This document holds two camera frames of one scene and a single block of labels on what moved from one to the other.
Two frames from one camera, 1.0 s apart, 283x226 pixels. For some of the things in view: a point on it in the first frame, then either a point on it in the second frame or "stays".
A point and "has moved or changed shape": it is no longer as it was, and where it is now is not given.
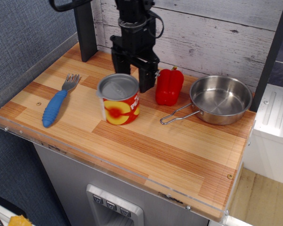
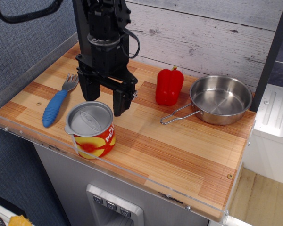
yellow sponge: [19, 220] stays
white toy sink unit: [270, 151] stays
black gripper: [137, 39] to [109, 61]
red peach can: [120, 94] has moved or changed shape
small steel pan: [217, 100] stays
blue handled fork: [51, 109] stays
